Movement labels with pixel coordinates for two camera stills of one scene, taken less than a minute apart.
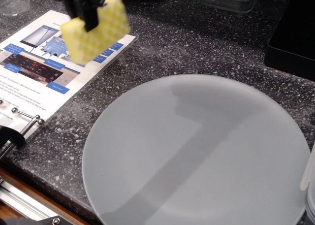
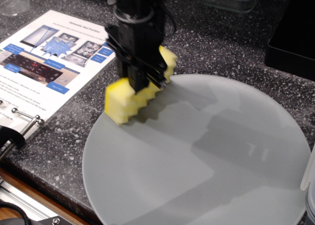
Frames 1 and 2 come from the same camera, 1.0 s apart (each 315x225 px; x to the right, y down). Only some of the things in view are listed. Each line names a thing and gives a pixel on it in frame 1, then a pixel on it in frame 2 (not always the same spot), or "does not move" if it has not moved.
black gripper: (83, 2) -> (137, 35)
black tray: (291, 47) does not move
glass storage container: (241, 0) does not move
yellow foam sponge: (113, 26) -> (121, 102)
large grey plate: (194, 149) does not move
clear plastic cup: (14, 2) does not move
